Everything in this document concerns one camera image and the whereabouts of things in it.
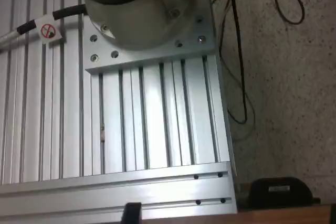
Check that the aluminium profile robot stand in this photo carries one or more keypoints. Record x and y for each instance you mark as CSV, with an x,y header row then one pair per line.
x,y
157,116

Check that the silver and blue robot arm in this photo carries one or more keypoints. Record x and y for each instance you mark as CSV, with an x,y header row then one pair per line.
x,y
136,19

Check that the white warning label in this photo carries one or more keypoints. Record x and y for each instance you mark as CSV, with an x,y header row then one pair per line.
x,y
48,31

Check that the black box device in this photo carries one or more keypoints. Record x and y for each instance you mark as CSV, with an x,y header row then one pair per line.
x,y
278,192

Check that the aluminium mounting plate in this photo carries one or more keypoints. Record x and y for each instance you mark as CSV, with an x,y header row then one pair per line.
x,y
147,56

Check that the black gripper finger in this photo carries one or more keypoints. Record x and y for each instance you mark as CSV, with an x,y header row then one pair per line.
x,y
131,213

